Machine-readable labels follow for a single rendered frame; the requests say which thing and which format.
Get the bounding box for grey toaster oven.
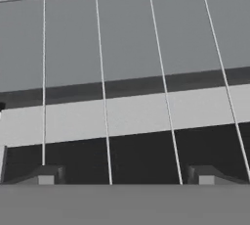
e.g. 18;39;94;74
0;0;250;110

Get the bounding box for toaster oven door with glass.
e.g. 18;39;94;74
0;83;250;186

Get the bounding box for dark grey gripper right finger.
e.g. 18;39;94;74
187;164;250;186

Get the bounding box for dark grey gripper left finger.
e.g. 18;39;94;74
2;164;66;186

